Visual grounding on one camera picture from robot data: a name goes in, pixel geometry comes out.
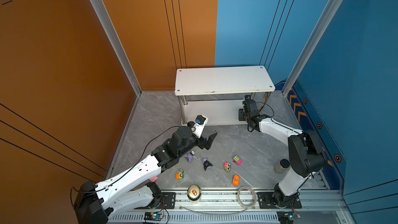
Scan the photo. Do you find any circuit board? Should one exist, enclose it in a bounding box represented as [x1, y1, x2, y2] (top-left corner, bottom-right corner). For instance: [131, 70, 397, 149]
[143, 212, 165, 224]
[277, 212, 301, 224]

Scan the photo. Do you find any pink green toy car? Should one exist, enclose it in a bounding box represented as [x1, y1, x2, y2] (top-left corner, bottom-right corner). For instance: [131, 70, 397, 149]
[224, 162, 231, 172]

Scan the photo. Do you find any pink green toy truck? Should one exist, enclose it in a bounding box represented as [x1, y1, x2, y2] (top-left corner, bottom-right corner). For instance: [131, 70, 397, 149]
[233, 156, 242, 166]

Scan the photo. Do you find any pink eraser block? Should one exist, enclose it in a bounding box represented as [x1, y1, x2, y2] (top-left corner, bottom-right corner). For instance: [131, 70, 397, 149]
[149, 176, 159, 182]

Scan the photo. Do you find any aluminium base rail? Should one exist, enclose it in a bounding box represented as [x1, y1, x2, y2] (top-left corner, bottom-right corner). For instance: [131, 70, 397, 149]
[108, 189, 355, 224]

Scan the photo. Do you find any orange toy car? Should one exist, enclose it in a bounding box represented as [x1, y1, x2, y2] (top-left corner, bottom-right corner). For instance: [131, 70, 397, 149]
[232, 175, 240, 186]

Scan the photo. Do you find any metal can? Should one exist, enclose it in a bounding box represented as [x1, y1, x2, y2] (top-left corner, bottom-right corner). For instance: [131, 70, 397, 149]
[187, 185, 202, 204]

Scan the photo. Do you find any orange green toy truck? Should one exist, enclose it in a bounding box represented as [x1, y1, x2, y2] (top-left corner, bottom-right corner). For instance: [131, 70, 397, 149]
[176, 169, 184, 180]

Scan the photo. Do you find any clear coiled tube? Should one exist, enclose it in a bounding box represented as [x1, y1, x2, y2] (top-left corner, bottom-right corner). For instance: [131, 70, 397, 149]
[236, 186, 258, 209]

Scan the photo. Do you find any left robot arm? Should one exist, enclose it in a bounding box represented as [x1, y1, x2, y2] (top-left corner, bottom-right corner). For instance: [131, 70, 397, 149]
[73, 127, 217, 224]

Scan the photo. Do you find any left circuit board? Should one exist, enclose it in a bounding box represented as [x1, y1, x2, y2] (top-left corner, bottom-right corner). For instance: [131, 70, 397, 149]
[143, 212, 165, 224]

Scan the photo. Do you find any white two-tier shelf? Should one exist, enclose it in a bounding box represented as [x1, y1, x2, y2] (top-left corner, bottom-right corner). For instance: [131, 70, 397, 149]
[175, 66, 275, 125]

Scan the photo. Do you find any light purple figure toy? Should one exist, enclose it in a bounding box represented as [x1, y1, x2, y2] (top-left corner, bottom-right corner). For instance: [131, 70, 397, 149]
[184, 150, 195, 162]

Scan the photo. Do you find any right circuit board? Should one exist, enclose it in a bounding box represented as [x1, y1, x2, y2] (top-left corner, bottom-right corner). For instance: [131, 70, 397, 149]
[277, 212, 301, 224]

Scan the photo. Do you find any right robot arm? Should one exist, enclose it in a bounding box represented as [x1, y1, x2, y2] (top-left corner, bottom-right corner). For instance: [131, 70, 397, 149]
[238, 95, 328, 208]

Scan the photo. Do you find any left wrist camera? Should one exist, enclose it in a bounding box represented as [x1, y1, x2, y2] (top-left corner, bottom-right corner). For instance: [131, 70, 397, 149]
[191, 115, 208, 139]

